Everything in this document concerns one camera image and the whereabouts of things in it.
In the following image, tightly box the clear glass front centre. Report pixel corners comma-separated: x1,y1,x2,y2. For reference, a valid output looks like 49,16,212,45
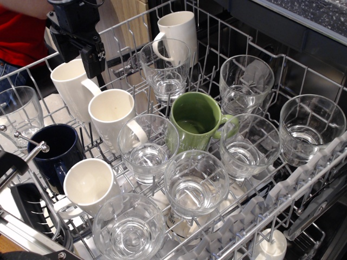
164,150,229,219

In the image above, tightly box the white mug top back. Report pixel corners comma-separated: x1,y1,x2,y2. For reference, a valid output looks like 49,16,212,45
154,11,198,67

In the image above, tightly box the dark blue mug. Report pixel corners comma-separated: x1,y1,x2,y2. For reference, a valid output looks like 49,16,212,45
27,124,86,194

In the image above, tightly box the white mug back left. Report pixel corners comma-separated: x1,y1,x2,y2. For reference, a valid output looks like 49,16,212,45
50,58,101,123

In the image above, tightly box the black clamp with metal screw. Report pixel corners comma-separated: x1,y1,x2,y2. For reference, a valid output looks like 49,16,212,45
1,131,50,192

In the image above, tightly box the clear glass back centre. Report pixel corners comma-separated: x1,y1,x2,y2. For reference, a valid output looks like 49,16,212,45
139,38,191,105

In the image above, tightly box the clear glass centre right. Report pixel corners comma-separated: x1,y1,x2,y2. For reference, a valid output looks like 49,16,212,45
220,114,281,181

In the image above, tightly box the clear glass far right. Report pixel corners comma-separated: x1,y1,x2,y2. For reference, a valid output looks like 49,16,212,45
279,94,346,167

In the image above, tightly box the grey plastic tine holder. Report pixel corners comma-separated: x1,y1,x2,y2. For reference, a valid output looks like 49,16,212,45
200,133,346,254

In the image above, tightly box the clear glass front left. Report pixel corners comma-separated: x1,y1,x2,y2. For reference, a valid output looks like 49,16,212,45
93,193,165,259

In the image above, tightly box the white mug front left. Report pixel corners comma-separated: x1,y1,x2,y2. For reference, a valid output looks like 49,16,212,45
54,158,121,219

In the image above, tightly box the clear glass far left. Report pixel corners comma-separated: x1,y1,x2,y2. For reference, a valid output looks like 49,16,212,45
1,86,44,154

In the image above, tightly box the white mug lying underneath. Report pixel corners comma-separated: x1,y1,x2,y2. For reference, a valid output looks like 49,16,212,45
166,210,199,240

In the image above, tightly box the white ceramic mug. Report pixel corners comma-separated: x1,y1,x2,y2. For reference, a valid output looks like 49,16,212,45
88,89,136,154

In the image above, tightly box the clear glass back right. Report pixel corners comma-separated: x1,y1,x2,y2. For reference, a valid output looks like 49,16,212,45
219,55,274,115

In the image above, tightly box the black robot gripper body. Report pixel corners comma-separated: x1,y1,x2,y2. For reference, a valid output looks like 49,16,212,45
47,1,101,63

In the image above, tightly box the green ceramic mug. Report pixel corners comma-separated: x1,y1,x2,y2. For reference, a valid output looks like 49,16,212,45
170,92,239,153

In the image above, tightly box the black ribbed plastic part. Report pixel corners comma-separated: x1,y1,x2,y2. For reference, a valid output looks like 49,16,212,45
10,183,53,238

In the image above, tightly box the clear glass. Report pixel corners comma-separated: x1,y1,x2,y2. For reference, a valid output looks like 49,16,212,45
279,94,346,167
220,114,281,181
1,86,44,154
219,55,274,115
93,193,165,259
139,38,191,105
164,150,229,219
118,114,179,185

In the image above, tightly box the metal wire dishwasher rack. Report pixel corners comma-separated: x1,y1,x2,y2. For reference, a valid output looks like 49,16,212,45
1,1,346,259

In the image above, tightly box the person in red shirt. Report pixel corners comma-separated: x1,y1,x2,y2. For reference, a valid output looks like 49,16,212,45
1,1,54,76

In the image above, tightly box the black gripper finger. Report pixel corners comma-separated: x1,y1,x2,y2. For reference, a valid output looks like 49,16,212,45
80,42,106,79

